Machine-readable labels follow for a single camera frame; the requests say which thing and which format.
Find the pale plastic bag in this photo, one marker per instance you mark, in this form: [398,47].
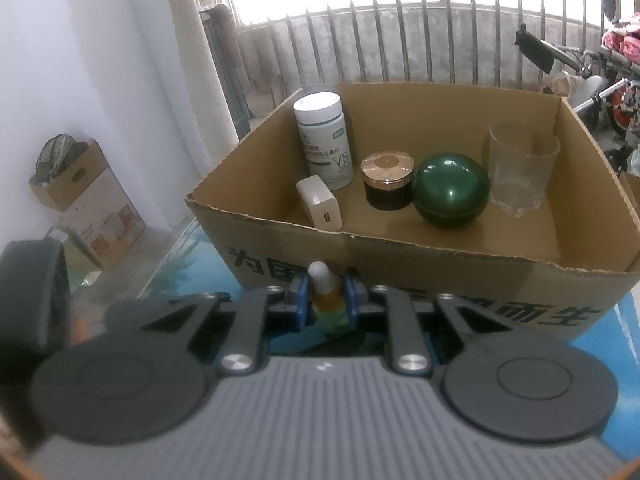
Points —
[635,160]

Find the metal balcony railing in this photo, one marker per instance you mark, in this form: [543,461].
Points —
[400,35]

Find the butterfly print table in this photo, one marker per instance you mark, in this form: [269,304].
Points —
[610,360]

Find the round green jar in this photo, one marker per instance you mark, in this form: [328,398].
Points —
[450,192]

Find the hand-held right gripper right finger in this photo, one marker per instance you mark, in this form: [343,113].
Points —
[353,305]

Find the dark folded panel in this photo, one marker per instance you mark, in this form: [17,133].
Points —
[225,70]

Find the dark jar gold lid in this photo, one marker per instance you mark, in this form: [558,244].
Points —
[387,185]

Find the amber dropper bottle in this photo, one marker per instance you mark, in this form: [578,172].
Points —
[330,305]

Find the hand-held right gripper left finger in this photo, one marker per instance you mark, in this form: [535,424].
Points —
[299,305]

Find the white pill bottle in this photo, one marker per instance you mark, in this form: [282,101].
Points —
[325,140]

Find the silver wheelchair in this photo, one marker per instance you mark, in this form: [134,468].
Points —
[595,90]

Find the pink blanket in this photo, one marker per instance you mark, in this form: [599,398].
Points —
[625,42]

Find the printed white carton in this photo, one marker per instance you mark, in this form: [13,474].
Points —
[100,215]

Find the white charger plug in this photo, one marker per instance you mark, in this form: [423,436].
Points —
[317,205]

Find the brown cardboard box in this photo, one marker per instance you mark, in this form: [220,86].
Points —
[450,270]

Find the clear glass cup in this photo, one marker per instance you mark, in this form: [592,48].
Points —
[522,175]

